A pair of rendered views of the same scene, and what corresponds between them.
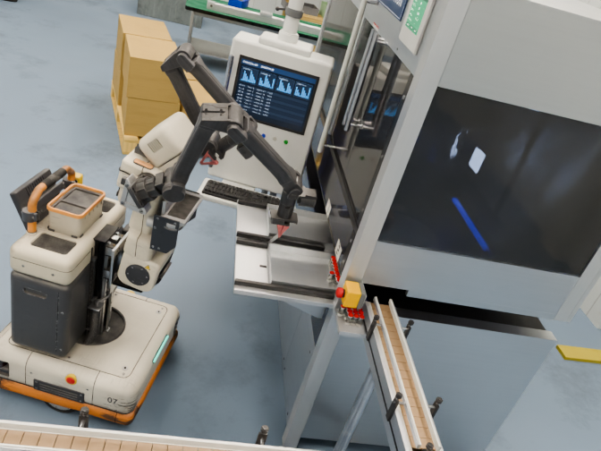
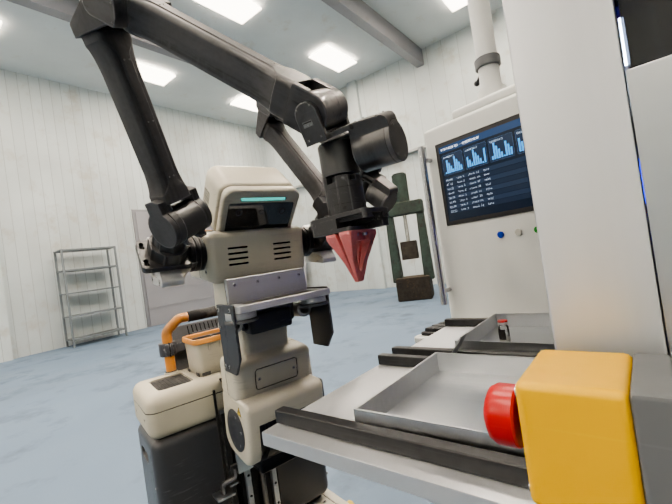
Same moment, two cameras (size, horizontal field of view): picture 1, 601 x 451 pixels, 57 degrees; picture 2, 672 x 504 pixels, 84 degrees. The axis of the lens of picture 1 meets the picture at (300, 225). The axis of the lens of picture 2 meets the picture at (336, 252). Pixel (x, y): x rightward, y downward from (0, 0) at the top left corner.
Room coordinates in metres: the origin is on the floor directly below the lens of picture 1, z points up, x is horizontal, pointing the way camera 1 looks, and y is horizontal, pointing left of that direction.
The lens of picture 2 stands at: (1.45, -0.36, 1.12)
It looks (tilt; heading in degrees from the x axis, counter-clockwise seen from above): 1 degrees up; 53
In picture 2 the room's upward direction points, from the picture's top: 8 degrees counter-clockwise
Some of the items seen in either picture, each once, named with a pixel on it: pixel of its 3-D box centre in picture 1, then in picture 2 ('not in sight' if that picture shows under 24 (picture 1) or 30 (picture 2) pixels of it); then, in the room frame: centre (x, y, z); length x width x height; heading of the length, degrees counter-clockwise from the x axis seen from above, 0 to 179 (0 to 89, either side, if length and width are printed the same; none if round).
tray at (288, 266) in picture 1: (308, 269); (517, 400); (1.91, -0.09, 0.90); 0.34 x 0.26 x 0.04; 104
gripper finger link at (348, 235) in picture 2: (278, 225); (347, 251); (1.80, 0.08, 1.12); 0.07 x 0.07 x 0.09; 13
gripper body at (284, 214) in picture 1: (285, 210); (346, 202); (1.80, 0.07, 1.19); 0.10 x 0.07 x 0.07; 103
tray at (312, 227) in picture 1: (302, 226); (563, 334); (2.24, -0.01, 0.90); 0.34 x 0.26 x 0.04; 103
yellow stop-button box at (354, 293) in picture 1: (352, 294); (598, 427); (1.69, -0.26, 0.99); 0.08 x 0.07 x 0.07; 103
